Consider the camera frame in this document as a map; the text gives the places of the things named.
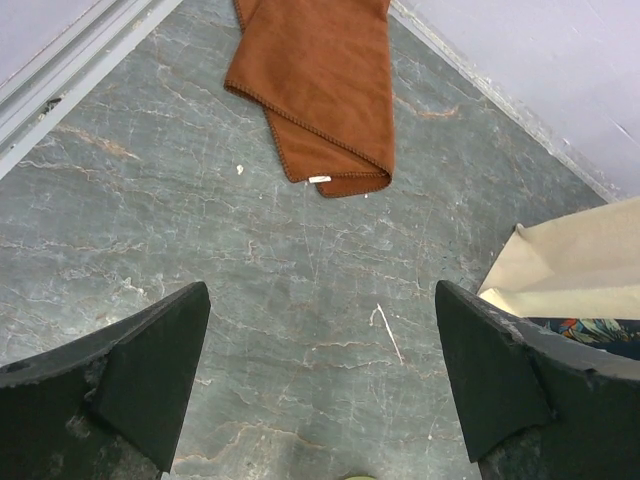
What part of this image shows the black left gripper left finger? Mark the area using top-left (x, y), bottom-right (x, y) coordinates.
top-left (1, 282), bottom-right (211, 479)

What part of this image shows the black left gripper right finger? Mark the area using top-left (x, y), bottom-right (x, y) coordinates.
top-left (435, 281), bottom-right (639, 479)

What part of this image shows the aluminium frame rail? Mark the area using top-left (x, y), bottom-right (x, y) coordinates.
top-left (1, 1), bottom-right (179, 175)

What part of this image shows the beige canvas tote bag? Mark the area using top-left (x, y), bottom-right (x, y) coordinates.
top-left (477, 195), bottom-right (640, 361)

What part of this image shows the brown folded towel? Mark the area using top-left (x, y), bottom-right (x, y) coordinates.
top-left (224, 0), bottom-right (395, 198)

